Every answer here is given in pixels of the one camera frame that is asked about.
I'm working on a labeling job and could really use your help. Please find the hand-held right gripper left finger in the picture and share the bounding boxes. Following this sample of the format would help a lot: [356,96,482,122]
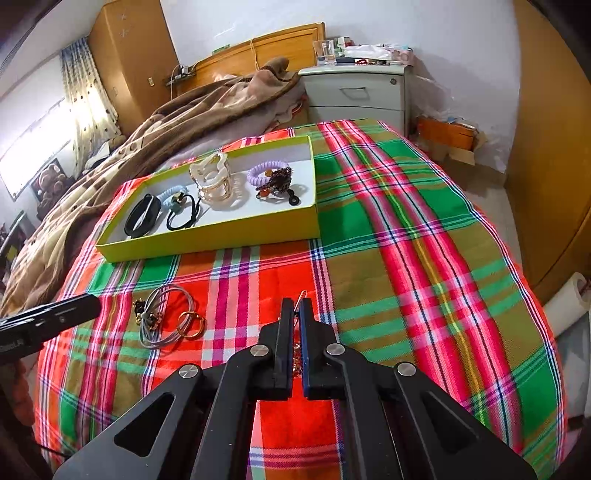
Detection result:
[53,298,296,480]

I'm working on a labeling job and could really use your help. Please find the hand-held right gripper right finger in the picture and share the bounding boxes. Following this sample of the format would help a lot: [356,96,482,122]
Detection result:
[298,298,539,480]

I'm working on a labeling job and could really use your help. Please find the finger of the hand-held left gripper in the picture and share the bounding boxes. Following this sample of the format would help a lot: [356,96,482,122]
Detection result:
[0,293,101,340]

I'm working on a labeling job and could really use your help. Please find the grey elastic hair tie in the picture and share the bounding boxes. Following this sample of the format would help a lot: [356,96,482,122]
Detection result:
[134,284,197,349]

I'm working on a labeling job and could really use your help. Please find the gold ring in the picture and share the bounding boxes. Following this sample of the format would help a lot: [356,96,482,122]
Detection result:
[178,311,204,337]

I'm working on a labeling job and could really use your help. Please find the black band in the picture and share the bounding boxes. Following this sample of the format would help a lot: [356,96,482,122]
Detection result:
[126,194,160,238]

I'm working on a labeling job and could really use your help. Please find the yellow-green cardboard box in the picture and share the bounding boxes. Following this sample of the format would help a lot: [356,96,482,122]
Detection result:
[95,135,320,263]

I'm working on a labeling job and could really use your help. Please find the light blue spiral hair tie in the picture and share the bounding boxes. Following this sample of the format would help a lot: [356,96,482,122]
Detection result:
[159,184,186,210]

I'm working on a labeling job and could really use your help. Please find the black hair tie with bead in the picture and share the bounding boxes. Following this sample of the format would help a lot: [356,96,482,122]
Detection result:
[166,191,204,230]

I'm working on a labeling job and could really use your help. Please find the brown beaded bracelet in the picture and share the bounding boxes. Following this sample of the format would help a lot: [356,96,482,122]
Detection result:
[255,167,308,206]

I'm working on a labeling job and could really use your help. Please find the white hair claw clip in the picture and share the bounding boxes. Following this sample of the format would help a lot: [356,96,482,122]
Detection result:
[189,151,245,212]

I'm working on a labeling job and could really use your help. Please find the purple spiral hair tie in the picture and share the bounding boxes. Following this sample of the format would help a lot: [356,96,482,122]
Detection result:
[248,161,291,189]

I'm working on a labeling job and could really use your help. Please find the person's left hand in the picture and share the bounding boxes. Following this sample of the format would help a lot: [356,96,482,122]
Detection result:
[0,362,35,416]

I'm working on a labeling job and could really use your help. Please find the brown teddy bear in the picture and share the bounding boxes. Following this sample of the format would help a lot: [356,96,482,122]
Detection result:
[30,159,70,208]

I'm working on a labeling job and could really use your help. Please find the plaid cloth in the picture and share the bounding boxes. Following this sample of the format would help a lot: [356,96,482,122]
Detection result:
[34,119,566,480]

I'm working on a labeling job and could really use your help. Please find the window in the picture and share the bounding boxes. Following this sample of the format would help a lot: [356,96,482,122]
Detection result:
[0,97,77,199]

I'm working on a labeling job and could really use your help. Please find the brown blanket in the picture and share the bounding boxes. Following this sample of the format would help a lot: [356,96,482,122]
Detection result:
[0,58,305,315]

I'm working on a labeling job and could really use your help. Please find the dotted curtain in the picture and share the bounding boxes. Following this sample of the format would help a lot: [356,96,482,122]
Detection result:
[60,39,122,171]

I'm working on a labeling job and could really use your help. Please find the cardboard piece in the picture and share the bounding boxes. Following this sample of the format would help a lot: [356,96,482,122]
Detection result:
[450,138,485,164]

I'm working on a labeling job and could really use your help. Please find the grey nightstand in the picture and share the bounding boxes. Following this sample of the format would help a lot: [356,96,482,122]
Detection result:
[298,62,411,137]

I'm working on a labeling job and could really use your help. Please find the orange box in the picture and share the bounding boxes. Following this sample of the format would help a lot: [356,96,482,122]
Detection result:
[418,117,476,151]

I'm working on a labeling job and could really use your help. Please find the power strip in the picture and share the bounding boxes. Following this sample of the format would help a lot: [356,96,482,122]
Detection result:
[166,65,197,86]

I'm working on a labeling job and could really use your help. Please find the wooden wardrobe with stars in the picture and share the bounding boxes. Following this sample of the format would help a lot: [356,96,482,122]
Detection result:
[88,0,181,137]

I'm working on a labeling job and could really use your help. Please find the white paper roll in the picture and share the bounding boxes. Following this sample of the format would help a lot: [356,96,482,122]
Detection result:
[549,272,591,337]

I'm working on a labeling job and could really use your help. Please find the clear plastic bag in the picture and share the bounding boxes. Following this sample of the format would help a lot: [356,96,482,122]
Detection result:
[411,74,444,121]

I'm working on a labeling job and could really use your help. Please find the clear drinking glass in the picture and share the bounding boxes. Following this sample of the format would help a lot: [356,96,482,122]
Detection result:
[312,40,335,65]

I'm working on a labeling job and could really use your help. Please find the wooden headboard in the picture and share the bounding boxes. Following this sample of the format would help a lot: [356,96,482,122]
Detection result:
[178,22,326,97]

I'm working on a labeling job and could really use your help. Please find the tissue pack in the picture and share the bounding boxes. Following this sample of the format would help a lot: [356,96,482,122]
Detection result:
[344,44,415,65]

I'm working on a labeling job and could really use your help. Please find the large wooden wardrobe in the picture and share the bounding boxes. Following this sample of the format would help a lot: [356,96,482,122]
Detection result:
[503,0,591,305]

